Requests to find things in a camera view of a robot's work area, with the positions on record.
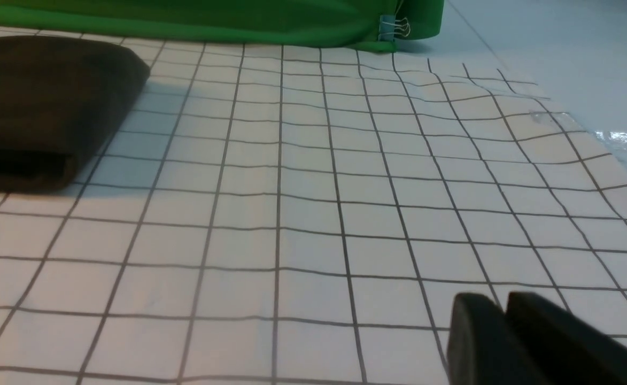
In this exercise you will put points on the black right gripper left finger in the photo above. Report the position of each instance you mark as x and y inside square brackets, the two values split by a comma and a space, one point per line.
[483, 349]

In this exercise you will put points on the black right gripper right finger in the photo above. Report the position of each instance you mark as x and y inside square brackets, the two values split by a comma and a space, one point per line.
[565, 348]

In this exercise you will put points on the dark gray long-sleeve top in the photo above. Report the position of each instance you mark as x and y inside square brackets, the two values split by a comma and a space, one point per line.
[60, 99]

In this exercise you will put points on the white grid tablecloth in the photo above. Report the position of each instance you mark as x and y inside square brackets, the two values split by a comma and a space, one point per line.
[291, 215]

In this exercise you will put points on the metal binder clip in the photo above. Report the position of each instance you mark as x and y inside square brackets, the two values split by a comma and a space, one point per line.
[389, 28]

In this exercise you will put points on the green backdrop cloth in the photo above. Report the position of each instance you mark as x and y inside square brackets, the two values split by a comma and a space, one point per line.
[319, 24]

